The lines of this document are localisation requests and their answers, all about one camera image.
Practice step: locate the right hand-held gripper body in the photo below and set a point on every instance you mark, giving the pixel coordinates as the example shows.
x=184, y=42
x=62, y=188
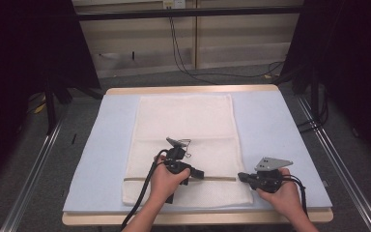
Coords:
x=267, y=180

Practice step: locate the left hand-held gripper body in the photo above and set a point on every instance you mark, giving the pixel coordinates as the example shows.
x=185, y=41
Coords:
x=177, y=164

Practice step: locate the white towel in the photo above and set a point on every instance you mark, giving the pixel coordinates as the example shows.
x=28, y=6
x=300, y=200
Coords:
x=186, y=119

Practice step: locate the person's left hand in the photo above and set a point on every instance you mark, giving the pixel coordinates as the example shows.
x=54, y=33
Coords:
x=164, y=185

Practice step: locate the person's right hand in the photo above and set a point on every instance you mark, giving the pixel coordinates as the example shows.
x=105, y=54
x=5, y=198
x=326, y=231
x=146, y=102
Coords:
x=286, y=196

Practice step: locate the light blue mat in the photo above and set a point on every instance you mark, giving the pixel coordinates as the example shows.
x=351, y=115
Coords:
x=270, y=129

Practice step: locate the wooden table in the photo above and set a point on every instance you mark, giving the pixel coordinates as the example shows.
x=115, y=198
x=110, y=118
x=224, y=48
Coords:
x=190, y=88

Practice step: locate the black stand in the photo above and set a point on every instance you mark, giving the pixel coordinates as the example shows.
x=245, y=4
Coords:
x=315, y=96
x=50, y=109

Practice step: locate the small black floor object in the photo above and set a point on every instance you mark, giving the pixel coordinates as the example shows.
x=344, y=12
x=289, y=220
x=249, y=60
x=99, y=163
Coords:
x=74, y=139

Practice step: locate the dark curtain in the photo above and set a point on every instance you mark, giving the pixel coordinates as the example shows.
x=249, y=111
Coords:
x=351, y=64
x=19, y=64

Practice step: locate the yellow tape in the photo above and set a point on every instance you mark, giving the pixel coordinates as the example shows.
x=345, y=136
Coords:
x=40, y=108

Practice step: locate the black horizontal bar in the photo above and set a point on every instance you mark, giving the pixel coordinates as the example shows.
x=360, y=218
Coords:
x=190, y=13

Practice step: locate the metal floor rail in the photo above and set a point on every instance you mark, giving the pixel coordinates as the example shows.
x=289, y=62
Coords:
x=32, y=180
x=344, y=174

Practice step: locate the white wall outlet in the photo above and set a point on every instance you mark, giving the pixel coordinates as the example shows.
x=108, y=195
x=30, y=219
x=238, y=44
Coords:
x=174, y=4

